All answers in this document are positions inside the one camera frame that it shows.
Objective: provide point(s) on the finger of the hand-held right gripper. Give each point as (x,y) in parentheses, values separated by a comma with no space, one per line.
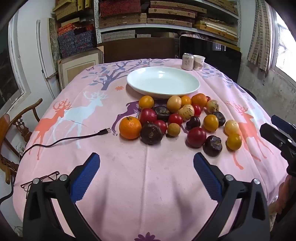
(283,124)
(275,135)

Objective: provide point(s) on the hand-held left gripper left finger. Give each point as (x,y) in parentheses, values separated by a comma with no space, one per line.
(85,178)

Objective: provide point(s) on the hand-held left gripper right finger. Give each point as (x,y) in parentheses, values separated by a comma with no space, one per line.
(207,177)

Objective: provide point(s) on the pale yellow pepino melon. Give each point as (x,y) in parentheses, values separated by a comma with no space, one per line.
(231,127)

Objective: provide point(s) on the mandarin with green stem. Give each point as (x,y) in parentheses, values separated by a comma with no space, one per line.
(130,128)

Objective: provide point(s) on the striped pepino melon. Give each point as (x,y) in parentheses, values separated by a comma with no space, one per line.
(212,106)
(186,112)

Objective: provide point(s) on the yellow passion fruit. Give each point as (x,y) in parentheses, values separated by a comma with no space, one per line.
(174,103)

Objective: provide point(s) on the red plum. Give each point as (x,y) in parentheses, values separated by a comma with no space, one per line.
(196,137)
(147,115)

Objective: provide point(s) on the white oval plate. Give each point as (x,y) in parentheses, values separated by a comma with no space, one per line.
(161,81)

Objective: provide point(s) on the person's right hand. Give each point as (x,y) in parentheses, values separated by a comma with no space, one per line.
(284,192)

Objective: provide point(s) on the dark purple plum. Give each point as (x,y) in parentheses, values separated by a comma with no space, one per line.
(193,122)

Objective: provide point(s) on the tan longan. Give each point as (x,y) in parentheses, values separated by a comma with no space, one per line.
(173,129)

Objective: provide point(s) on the pink deer print tablecloth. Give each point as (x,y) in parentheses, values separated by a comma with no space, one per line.
(148,173)

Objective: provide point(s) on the bright window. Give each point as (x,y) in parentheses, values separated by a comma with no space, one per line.
(285,53)

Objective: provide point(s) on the deep orange tangerine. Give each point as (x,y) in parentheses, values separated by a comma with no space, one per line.
(199,100)

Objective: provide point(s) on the light orange tangerine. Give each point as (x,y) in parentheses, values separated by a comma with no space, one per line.
(186,100)

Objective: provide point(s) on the black monitor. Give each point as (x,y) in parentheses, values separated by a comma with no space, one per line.
(219,60)

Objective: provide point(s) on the hanging woven strips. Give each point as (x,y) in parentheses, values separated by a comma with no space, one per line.
(261,34)

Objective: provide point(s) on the carved wooden chair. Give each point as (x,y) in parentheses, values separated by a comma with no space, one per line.
(7,129)

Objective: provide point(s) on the white paper cup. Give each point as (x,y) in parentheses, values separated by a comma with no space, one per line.
(198,63)

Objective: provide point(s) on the cardboard framed beige panel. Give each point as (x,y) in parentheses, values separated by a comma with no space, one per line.
(78,67)

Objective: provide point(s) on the pale beverage can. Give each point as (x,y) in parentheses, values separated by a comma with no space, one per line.
(187,61)

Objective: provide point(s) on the stack of flat wooden boards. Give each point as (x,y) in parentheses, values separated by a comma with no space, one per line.
(217,29)

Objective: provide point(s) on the white panel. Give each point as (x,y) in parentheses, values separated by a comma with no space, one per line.
(45,58)

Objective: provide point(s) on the white framed window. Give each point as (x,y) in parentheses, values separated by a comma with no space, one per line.
(9,69)

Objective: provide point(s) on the stack of blue patterned boxes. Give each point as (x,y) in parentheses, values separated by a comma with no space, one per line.
(74,41)

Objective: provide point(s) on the brown wooden board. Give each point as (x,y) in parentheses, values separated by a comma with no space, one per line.
(138,51)

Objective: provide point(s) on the mottled grey slab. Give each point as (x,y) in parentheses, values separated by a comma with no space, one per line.
(53,41)

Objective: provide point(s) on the white metal shelf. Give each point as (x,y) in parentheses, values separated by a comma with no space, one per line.
(161,27)

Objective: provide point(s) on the dark red patterned box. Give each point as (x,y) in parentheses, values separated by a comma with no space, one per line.
(120,8)

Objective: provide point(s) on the red frame eyeglasses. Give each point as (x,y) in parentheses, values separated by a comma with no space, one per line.
(49,175)

